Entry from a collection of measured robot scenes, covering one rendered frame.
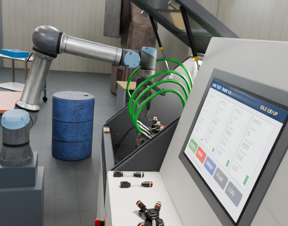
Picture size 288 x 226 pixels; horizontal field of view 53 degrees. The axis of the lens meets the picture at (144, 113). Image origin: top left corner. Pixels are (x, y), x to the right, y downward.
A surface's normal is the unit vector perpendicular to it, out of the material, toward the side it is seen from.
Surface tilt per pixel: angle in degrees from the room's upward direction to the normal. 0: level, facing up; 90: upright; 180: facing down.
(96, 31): 90
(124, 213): 0
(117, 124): 90
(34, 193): 90
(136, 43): 92
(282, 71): 76
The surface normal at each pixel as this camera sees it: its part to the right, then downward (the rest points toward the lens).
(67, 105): -0.04, 0.26
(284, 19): -0.96, -0.02
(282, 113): -0.93, -0.28
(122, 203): 0.10, -0.96
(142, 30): 0.46, 0.32
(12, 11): 0.27, 0.28
